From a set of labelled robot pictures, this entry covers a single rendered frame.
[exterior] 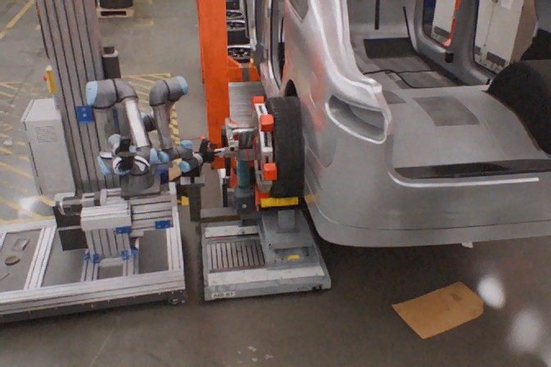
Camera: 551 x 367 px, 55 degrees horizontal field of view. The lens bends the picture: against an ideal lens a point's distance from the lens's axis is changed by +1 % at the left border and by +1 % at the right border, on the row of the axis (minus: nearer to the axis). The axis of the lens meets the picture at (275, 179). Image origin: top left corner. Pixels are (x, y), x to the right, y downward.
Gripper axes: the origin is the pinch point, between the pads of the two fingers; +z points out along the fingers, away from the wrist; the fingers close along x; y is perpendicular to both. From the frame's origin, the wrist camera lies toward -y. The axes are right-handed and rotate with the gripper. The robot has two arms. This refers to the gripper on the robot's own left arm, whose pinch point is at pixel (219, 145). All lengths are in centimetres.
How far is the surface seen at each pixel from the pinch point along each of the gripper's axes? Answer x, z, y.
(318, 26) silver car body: 74, -3, -90
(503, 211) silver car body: 181, -4, -19
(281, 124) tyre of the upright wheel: 50, 0, -28
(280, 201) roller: 47, 5, 30
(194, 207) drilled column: -39, 12, 71
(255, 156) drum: 30.3, 0.4, -0.9
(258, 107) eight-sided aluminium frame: 24.3, 11.8, -28.9
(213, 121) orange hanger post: -17.9, 15.4, -7.2
